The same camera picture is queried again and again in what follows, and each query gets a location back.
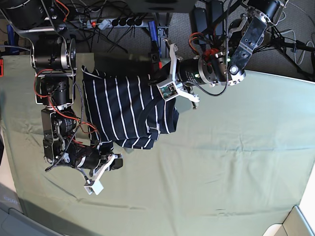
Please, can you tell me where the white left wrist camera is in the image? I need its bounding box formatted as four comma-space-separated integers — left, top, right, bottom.
157, 82, 183, 101

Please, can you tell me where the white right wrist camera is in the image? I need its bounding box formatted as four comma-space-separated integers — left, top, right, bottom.
84, 180, 104, 195

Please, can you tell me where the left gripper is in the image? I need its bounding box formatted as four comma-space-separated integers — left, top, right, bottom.
148, 38, 218, 108

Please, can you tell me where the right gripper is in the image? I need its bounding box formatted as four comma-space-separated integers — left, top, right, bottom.
76, 141, 124, 178

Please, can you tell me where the aluminium frame rail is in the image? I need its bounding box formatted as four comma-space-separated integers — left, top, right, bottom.
153, 12, 172, 59

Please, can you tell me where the black tripod stand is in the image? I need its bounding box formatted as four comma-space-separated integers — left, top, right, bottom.
253, 27, 315, 82

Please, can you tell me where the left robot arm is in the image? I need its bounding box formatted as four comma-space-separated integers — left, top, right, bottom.
148, 0, 287, 106

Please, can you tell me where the navy white striped T-shirt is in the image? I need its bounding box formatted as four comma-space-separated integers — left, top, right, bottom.
81, 66, 179, 149

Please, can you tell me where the grey power strip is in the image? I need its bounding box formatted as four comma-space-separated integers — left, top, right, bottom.
83, 17, 148, 30

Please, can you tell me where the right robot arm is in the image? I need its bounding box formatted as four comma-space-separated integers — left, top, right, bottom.
0, 0, 123, 180

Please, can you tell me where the blue clamp at left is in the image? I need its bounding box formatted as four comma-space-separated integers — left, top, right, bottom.
5, 25, 20, 55

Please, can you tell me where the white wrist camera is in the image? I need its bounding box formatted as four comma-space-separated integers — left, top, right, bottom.
157, 82, 183, 101
84, 180, 104, 195

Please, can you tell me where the black power adapter brick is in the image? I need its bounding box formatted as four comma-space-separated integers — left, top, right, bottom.
189, 7, 208, 33

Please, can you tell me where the black cable bundle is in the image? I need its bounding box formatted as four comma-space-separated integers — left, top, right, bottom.
66, 0, 153, 54

